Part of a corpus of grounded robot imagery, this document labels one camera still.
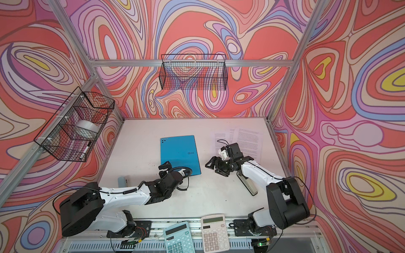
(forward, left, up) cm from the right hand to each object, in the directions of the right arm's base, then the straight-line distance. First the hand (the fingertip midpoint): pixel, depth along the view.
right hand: (211, 171), depth 85 cm
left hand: (+3, +22, +1) cm, 22 cm away
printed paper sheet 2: (+6, -4, +20) cm, 22 cm away
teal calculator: (-30, +16, -4) cm, 34 cm away
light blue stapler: (-4, +49, -1) cm, 49 cm away
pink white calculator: (-28, 0, -5) cm, 29 cm away
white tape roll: (+14, +58, +26) cm, 65 cm away
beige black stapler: (-6, -20, -4) cm, 21 cm away
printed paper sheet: (+27, -16, -7) cm, 33 cm away
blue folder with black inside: (+18, +19, -7) cm, 27 cm away
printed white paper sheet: (+25, -29, -8) cm, 39 cm away
